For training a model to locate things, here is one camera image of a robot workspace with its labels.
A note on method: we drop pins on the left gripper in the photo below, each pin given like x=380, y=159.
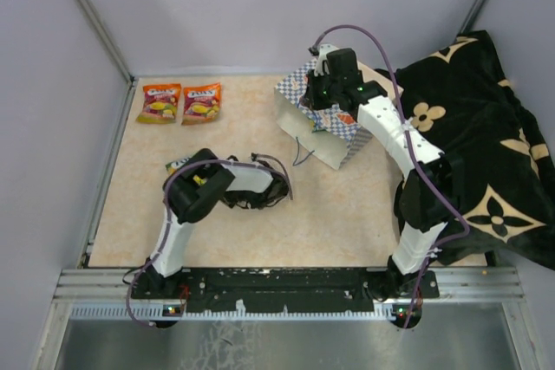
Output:
x=231, y=199

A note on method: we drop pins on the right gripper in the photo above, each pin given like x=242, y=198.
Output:
x=310, y=97

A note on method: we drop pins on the blue checkered paper bag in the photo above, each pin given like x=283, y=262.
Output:
x=330, y=135

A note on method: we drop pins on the green candy bag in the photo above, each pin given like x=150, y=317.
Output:
x=195, y=176

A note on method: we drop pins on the orange candy bag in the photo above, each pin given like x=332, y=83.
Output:
x=202, y=104
x=160, y=103

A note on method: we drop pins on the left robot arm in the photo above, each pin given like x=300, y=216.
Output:
x=184, y=207

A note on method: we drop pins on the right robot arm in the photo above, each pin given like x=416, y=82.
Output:
x=432, y=185

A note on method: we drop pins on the black floral blanket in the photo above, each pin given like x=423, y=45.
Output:
x=460, y=100

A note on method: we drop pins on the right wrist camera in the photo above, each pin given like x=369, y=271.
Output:
x=320, y=52

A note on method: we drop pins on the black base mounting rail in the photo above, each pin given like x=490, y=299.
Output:
x=294, y=291

